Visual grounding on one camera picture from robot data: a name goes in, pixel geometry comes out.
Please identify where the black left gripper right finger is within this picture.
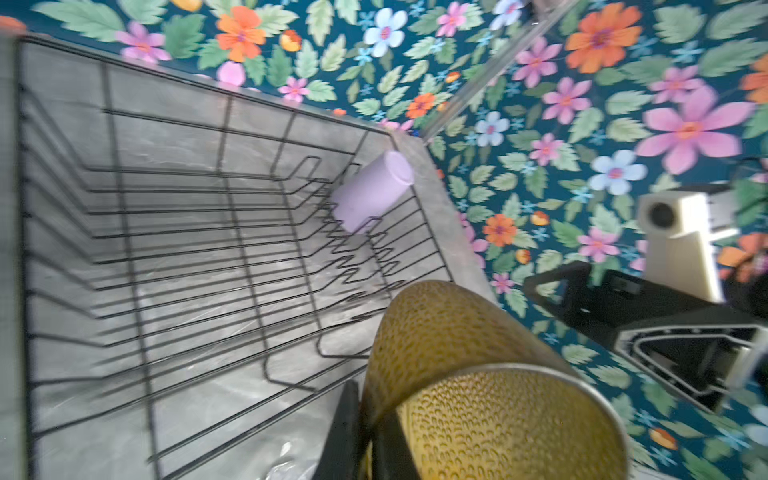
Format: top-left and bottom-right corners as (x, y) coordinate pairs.
(370, 413), (421, 480)

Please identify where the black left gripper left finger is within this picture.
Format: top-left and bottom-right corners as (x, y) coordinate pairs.
(312, 380), (361, 480)

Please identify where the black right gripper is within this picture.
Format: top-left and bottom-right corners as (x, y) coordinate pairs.
(523, 261), (767, 413)

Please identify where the amber textured glass cup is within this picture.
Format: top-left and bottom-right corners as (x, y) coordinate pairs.
(361, 280), (631, 479)

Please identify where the lilac plastic cup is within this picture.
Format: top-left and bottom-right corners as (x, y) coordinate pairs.
(330, 150), (415, 234)

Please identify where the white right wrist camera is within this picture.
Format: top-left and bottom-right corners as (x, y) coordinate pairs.
(636, 182), (740, 303)

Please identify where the black wire dish rack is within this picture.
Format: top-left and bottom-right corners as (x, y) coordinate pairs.
(11, 36), (453, 479)

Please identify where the aluminium frame post right rear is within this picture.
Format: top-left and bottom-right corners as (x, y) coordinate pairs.
(420, 0), (578, 143)

